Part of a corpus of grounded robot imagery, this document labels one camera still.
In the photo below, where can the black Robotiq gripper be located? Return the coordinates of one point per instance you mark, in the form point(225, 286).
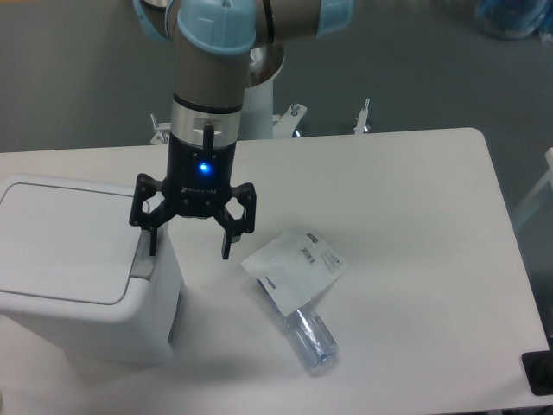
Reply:
point(201, 173)

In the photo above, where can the white push-lid trash can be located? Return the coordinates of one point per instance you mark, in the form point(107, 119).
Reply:
point(77, 274)

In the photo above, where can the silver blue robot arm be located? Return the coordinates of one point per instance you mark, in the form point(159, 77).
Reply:
point(213, 41)

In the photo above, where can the white plastic package bag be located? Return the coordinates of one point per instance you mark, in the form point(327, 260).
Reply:
point(295, 267)

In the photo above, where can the clear plastic water bottle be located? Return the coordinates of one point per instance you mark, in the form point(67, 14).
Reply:
point(309, 335)

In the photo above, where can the blue plastic bag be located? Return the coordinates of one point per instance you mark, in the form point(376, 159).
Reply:
point(515, 20)

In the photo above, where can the black device at table edge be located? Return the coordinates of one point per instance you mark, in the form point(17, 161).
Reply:
point(538, 369)

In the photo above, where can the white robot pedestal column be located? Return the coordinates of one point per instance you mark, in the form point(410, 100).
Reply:
point(257, 110)

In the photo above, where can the white metal base frame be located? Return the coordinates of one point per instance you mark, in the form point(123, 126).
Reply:
point(281, 125)

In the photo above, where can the white frame at right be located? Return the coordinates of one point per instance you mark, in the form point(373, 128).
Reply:
point(535, 198)

